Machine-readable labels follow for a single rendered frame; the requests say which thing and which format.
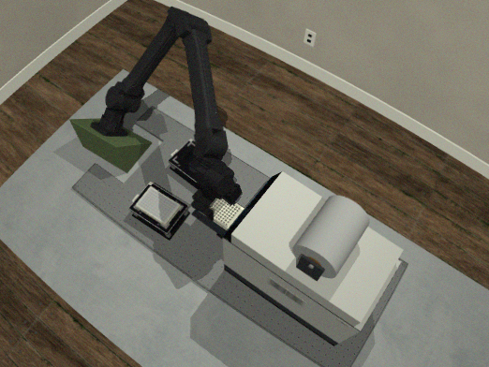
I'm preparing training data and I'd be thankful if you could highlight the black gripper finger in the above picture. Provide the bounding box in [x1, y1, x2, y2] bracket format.
[201, 207, 214, 220]

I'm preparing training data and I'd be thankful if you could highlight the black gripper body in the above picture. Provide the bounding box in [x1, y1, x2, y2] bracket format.
[191, 183, 212, 212]

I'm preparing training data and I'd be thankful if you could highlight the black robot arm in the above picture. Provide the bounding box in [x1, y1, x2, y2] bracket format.
[91, 7, 243, 206]

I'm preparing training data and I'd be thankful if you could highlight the white multi-well plate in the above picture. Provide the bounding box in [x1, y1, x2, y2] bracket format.
[135, 186, 182, 227]

